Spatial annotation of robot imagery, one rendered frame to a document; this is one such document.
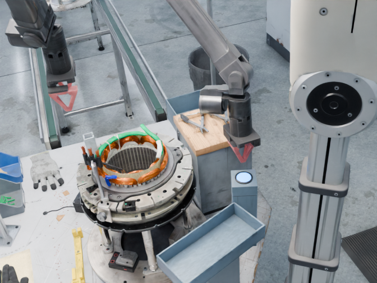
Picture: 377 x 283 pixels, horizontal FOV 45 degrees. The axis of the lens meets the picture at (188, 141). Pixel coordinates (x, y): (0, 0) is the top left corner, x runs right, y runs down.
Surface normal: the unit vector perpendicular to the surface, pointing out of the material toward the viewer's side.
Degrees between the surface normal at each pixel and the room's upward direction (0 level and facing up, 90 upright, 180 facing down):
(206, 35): 71
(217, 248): 0
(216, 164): 90
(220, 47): 63
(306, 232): 90
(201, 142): 0
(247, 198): 90
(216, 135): 0
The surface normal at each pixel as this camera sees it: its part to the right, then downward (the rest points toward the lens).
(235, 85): -0.32, 0.35
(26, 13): -0.14, 0.93
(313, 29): -0.34, 0.81
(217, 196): 0.36, 0.55
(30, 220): -0.08, -0.79
